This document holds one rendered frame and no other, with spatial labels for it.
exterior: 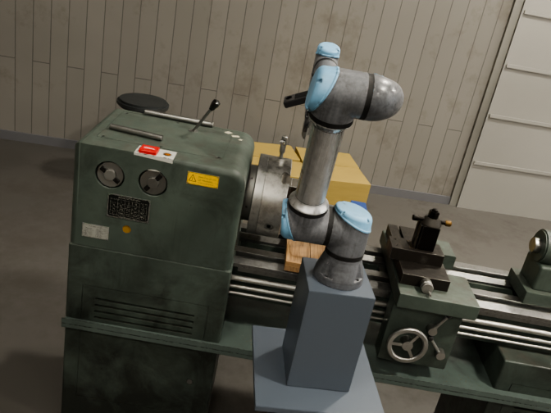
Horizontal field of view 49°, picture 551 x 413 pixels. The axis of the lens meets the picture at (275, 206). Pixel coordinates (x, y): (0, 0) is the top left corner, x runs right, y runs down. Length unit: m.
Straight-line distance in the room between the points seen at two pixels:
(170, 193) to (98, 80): 3.37
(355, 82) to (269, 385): 0.97
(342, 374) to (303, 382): 0.12
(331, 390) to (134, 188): 0.94
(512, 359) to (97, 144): 1.76
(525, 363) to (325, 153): 1.37
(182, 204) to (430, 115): 3.79
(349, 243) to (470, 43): 4.01
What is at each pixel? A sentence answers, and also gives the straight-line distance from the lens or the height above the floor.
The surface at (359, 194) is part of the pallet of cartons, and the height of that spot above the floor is 0.30.
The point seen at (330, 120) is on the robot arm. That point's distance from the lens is 1.50.
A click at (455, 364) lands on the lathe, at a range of 2.67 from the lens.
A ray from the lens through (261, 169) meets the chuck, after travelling 2.23.
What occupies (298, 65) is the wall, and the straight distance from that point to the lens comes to 5.28.
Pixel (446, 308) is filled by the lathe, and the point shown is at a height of 0.90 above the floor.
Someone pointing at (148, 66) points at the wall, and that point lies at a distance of 5.31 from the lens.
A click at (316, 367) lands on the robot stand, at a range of 1.91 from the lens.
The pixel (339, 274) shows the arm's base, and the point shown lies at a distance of 1.76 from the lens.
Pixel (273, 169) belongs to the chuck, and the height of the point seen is 1.22.
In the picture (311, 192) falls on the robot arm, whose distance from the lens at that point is 1.63.
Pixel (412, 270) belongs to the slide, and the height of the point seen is 0.97.
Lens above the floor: 1.99
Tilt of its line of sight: 24 degrees down
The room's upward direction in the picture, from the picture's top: 11 degrees clockwise
